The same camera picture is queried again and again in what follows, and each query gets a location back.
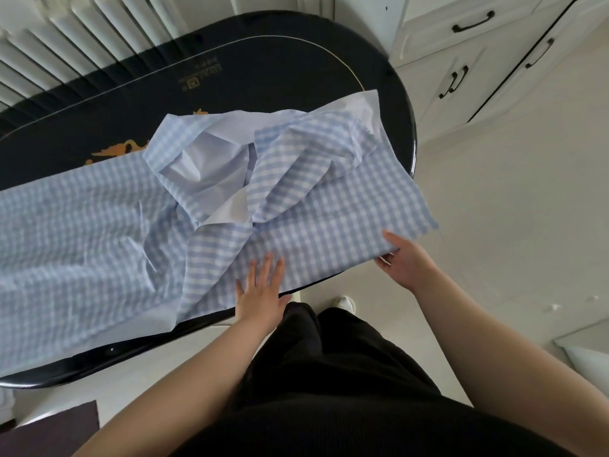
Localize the blue checked cloth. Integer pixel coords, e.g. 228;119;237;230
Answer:
0;89;440;379

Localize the black oval table gold print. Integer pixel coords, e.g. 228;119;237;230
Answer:
0;10;419;390

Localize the person's left forearm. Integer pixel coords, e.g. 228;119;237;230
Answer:
74;318;272;457

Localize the white plastic floor object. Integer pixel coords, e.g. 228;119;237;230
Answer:
554;345;609;401

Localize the person's left hand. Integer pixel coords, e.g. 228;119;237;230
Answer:
235;253;292;334

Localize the person's black clothing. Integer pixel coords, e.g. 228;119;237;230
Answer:
171;301;577;457

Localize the person's right hand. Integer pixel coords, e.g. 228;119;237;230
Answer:
374;229;440;295

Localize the white column radiator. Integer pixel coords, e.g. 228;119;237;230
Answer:
0;0;191;115
297;0;336;20

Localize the white cabinet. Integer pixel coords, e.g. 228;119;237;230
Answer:
332;0;609;143

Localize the dark brown floor mat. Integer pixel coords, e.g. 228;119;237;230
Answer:
0;399;101;457

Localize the person's right forearm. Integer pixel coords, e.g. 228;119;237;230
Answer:
411;266;609;457

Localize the white cabinet door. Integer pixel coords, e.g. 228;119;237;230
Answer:
397;50;476;138
428;4;567;134
468;0;609;124

